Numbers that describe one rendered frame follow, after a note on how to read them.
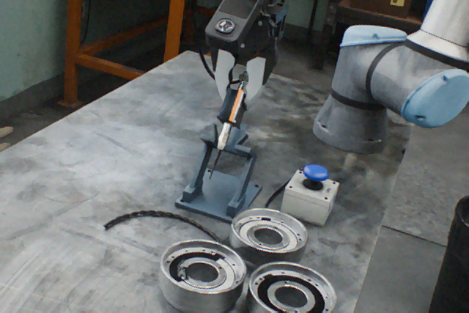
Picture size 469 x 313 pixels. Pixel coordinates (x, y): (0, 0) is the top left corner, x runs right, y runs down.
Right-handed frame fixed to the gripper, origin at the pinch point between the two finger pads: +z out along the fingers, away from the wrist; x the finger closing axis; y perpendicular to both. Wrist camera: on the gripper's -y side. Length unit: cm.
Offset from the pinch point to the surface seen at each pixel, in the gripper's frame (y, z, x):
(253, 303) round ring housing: -26.2, 11.4, -13.5
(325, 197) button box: 0.7, 11.8, -16.0
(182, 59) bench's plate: 55, 20, 32
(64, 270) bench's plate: -28.9, 14.5, 10.1
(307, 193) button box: 0.5, 11.9, -13.2
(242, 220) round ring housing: -9.9, 12.7, -6.6
